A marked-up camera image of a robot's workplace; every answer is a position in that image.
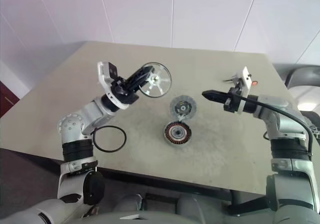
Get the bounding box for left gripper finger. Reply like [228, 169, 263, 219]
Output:
[123, 65, 154, 86]
[128, 69, 154, 93]

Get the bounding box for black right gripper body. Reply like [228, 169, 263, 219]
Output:
[223, 82, 247, 114]

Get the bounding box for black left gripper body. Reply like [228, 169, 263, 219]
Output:
[111, 77, 140, 106]

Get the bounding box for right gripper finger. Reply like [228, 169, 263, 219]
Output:
[202, 93, 229, 105]
[201, 89, 231, 99]

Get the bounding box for black-rimmed spoked rotor cover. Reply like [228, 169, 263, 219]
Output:
[137, 61, 173, 100]

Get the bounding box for round silver motor end cap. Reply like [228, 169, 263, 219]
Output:
[169, 95, 199, 121]

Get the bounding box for motor stator with copper windings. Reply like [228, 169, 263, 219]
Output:
[163, 121, 194, 148]

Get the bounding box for orange and black pliers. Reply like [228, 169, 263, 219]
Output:
[223, 76, 259, 86]

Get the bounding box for grey rounded shape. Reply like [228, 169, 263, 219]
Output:
[117, 194, 144, 213]
[174, 192, 231, 215]

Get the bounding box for dark red cabinet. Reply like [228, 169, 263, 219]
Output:
[0, 81, 20, 119]

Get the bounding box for grey robot torso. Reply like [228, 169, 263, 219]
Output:
[81, 207, 278, 224]

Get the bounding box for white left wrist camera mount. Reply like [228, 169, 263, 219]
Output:
[96, 61, 130, 110]

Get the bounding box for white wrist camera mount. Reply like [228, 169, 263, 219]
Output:
[96, 61, 130, 110]
[231, 65, 252, 99]

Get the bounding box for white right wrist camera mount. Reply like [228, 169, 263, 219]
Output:
[231, 65, 252, 99]

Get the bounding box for black rubber ring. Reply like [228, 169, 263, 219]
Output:
[91, 125, 128, 153]

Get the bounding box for dark table frame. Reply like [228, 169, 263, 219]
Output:
[0, 147, 266, 210]

